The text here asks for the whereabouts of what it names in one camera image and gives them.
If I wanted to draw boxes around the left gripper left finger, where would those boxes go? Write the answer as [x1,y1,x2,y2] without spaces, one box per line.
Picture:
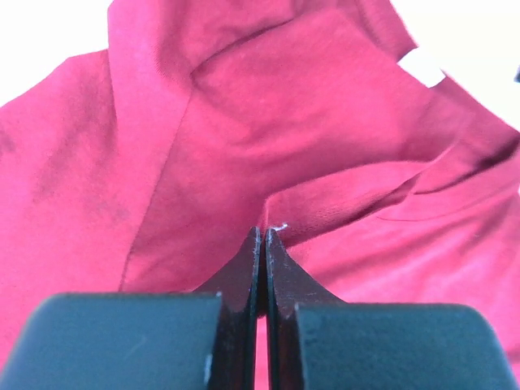
[1,228,261,389]

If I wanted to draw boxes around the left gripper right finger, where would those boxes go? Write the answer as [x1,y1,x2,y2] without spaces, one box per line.
[265,229,518,389]

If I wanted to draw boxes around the dark red t shirt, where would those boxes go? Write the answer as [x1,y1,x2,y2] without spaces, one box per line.
[1,1,519,389]

